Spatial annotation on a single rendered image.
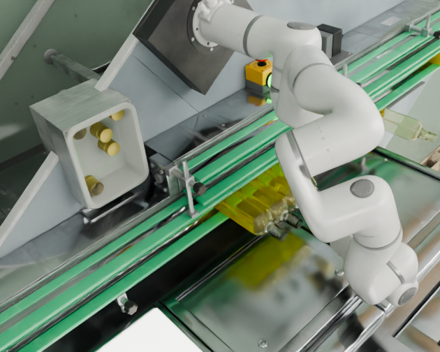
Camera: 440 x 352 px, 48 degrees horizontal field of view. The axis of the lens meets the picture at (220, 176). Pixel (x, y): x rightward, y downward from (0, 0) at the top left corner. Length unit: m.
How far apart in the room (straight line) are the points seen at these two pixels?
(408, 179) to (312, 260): 0.49
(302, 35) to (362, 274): 0.47
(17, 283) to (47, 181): 0.23
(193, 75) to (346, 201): 0.59
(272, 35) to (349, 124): 0.33
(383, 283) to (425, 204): 0.60
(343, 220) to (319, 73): 0.24
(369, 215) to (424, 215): 0.75
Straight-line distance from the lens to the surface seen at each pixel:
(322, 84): 0.82
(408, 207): 1.57
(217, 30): 1.16
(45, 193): 1.21
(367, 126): 0.79
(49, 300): 1.14
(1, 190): 1.83
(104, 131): 1.14
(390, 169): 1.70
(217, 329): 1.20
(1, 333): 1.13
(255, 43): 1.08
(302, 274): 1.30
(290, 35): 1.02
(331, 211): 0.80
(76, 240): 1.21
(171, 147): 1.26
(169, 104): 1.31
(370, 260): 0.94
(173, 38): 1.18
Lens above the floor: 1.70
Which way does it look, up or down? 37 degrees down
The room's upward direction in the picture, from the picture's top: 122 degrees clockwise
